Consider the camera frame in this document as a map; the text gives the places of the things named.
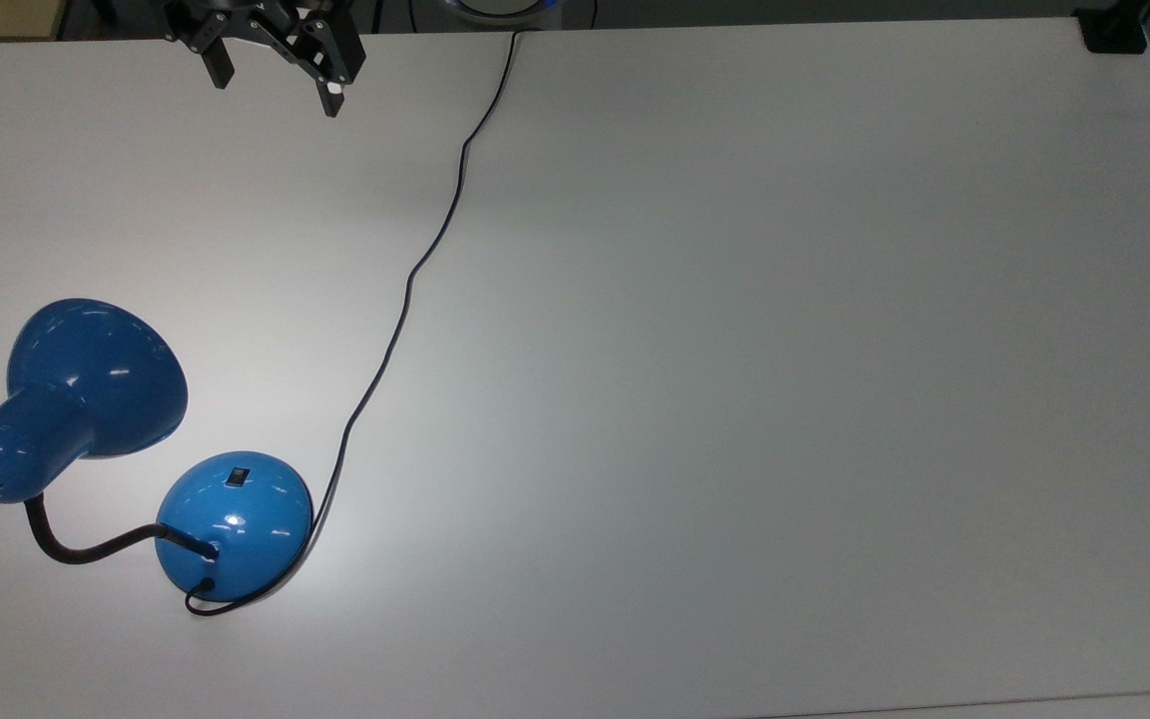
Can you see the black table clamp mount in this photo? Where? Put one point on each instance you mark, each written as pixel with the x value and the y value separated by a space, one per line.
pixel 1114 28

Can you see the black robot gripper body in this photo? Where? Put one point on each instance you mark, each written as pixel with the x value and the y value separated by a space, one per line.
pixel 266 14

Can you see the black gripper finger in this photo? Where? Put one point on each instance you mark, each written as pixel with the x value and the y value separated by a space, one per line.
pixel 331 66
pixel 210 52

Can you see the black lamp rocker switch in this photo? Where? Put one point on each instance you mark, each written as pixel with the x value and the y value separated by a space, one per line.
pixel 238 476

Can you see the blue gooseneck desk lamp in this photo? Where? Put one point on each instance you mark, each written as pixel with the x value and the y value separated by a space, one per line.
pixel 126 449

